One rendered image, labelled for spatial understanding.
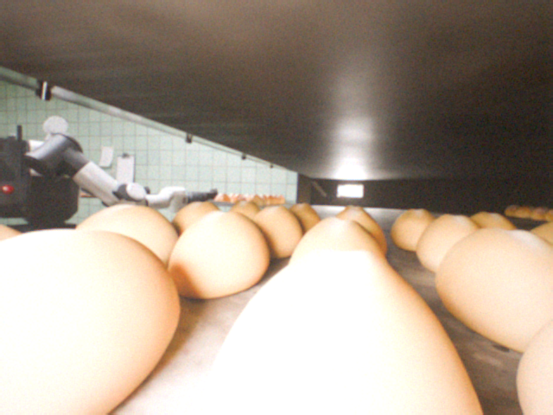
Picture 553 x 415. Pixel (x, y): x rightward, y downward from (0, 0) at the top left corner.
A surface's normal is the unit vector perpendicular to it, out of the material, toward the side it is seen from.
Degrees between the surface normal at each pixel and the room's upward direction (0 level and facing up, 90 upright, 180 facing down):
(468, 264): 62
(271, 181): 90
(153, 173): 90
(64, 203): 101
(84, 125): 90
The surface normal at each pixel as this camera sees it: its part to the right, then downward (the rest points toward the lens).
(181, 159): -0.28, 0.04
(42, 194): 0.68, 0.25
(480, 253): -0.73, -0.66
